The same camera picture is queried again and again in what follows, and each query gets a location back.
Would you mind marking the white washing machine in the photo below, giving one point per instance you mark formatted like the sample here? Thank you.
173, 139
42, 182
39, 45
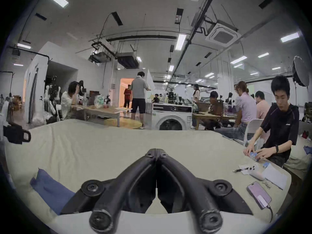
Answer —
170, 117

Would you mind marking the white chair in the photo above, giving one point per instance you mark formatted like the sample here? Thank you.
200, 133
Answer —
253, 128

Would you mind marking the dark blue garment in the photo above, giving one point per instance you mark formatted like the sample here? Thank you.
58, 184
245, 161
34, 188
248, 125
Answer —
51, 191

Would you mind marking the purple phone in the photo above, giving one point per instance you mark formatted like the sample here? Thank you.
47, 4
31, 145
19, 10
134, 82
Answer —
258, 194

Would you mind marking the white phone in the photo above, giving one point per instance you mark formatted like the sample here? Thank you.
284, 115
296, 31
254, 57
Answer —
248, 168

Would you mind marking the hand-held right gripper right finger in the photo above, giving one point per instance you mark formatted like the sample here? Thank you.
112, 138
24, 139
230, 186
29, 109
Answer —
195, 191

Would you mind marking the round wooden stool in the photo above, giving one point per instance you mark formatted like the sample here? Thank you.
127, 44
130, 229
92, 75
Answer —
124, 123

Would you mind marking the white paper sheet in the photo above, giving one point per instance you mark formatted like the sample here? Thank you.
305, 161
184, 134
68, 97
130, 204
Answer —
275, 176

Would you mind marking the black pen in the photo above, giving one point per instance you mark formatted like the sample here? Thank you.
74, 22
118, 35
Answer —
237, 170

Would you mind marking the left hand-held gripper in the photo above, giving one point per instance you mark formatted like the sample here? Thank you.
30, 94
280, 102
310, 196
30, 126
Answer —
2, 121

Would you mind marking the white power bank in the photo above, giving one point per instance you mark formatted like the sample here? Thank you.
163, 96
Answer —
258, 175

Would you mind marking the black robot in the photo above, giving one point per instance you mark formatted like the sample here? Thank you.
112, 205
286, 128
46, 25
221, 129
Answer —
171, 95

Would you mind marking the softbox lamp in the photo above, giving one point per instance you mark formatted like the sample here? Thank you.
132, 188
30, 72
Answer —
301, 72

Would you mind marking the low wooden table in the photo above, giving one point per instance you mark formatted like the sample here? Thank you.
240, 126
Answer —
107, 111

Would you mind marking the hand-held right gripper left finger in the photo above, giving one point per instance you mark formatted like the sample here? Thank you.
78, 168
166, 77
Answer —
114, 191

